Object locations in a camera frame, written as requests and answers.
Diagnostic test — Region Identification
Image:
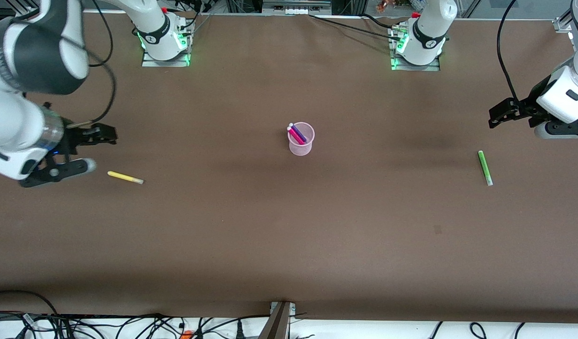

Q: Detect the pink mesh pen holder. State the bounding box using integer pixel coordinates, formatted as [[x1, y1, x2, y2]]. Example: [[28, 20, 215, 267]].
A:
[[287, 121, 315, 156]]

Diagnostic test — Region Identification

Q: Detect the yellow highlighter pen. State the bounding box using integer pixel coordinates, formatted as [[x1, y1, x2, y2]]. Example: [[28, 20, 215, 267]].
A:
[[107, 171, 144, 185]]

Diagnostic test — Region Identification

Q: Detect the green highlighter pen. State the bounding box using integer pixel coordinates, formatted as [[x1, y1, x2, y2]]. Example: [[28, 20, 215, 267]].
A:
[[478, 150, 494, 186]]

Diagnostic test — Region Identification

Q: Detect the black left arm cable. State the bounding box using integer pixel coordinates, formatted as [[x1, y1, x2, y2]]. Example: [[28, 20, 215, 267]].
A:
[[497, 0, 520, 102]]

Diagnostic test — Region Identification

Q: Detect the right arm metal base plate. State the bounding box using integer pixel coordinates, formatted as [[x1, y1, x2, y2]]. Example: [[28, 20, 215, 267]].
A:
[[142, 28, 191, 67]]

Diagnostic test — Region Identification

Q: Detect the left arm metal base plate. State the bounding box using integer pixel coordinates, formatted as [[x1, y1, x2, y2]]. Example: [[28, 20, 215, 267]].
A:
[[390, 28, 441, 72]]

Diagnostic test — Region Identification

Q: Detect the black arched floor cable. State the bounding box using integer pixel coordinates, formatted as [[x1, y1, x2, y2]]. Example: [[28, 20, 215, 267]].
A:
[[0, 290, 59, 315]]

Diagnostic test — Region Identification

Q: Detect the black cable across table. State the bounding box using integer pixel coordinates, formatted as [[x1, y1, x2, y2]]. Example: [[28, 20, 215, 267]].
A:
[[309, 13, 407, 43]]

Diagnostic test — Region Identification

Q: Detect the dark table support post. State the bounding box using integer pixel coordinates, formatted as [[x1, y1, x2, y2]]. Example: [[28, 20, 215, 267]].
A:
[[258, 302, 292, 339]]

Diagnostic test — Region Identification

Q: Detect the metal table edge bracket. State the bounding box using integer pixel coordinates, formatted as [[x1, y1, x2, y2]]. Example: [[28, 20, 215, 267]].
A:
[[270, 301, 296, 317]]

